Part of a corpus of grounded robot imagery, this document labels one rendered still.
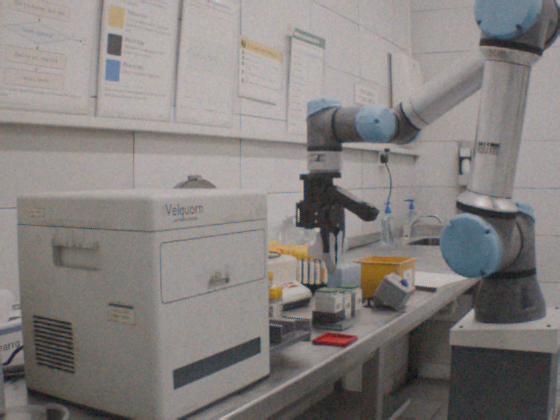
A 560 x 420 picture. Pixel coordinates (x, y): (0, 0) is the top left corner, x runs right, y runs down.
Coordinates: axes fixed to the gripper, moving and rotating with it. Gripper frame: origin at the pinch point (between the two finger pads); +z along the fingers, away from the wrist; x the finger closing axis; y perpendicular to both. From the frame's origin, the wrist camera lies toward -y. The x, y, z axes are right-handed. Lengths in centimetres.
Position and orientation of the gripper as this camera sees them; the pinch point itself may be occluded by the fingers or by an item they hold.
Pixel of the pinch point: (333, 268)
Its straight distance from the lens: 139.7
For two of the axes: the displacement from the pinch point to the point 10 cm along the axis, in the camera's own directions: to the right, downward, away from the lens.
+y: -8.6, -0.2, 5.2
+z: 0.1, 10.0, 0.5
